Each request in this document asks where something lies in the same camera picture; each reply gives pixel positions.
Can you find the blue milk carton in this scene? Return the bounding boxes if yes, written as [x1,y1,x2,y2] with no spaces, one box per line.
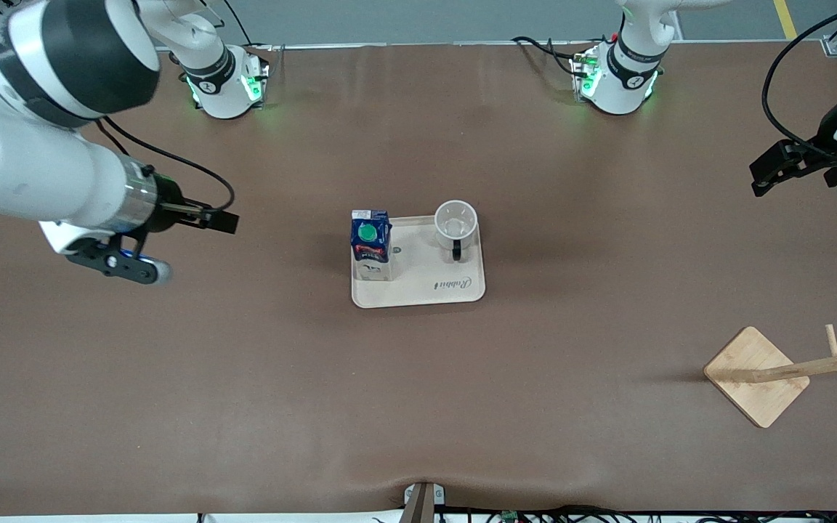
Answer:
[350,209,394,282]

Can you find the white smiley face cup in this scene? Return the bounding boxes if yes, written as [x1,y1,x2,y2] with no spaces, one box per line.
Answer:
[434,200,479,263]

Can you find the wooden cup stand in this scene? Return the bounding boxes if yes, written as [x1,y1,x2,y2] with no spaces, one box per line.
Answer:
[703,324,837,429]

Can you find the beige rabbit print tray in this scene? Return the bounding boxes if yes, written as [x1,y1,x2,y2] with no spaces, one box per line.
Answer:
[351,215,486,309]

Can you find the brown table cover mat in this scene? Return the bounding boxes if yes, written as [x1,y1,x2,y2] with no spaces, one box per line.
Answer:
[0,40,837,518]

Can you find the metal table clamp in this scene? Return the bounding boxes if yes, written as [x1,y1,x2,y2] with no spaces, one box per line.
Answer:
[404,481,447,523]

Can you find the black right arm base cable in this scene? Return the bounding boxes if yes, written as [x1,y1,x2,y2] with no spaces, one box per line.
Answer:
[222,0,263,52]

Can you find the black arm base cable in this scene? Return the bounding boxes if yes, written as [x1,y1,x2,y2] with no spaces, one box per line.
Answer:
[222,0,263,52]
[511,36,583,79]

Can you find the black left arm base cable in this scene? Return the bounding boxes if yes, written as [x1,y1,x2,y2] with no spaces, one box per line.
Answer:
[511,36,583,79]

